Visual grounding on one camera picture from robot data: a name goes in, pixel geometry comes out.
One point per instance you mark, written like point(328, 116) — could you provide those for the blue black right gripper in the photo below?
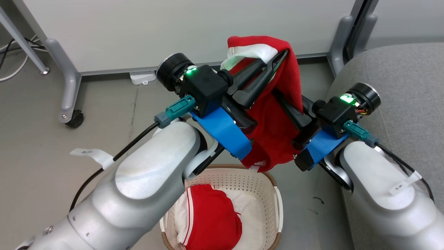
point(321, 146)

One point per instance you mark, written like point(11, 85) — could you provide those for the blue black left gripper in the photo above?
point(225, 132)

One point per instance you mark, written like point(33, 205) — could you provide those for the red printed jersey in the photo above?
point(274, 133)

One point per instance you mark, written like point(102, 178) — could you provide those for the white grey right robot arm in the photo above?
point(381, 208)

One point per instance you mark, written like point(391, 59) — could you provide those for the cream perforated laundry basket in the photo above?
point(242, 177)

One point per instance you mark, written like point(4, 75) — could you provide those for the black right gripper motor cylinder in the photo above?
point(367, 97)

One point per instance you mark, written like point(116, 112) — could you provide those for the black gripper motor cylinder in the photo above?
point(367, 97)
point(171, 71)

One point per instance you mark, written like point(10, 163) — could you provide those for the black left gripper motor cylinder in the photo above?
point(171, 71)

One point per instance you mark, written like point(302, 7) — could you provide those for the grey fabric sofa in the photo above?
point(409, 76)

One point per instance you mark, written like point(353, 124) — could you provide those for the white power adapter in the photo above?
point(142, 77)

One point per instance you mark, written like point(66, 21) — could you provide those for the wide white partition panel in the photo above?
point(138, 31)

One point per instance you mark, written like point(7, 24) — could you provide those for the narrow white partition panel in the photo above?
point(406, 21)

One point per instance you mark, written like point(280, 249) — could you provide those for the red white-striped garment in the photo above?
point(211, 218)

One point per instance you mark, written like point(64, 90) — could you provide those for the black caster wheel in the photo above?
point(75, 119)

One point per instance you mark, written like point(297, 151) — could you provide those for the grey partition foot with caster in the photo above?
point(67, 86)

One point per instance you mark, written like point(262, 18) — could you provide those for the grey metal table leg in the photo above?
point(24, 43)

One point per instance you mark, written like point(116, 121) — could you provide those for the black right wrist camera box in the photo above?
point(334, 116)

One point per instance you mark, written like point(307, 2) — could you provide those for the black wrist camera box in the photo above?
point(334, 116)
point(206, 88)

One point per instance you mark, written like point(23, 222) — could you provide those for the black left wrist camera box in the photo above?
point(206, 88)

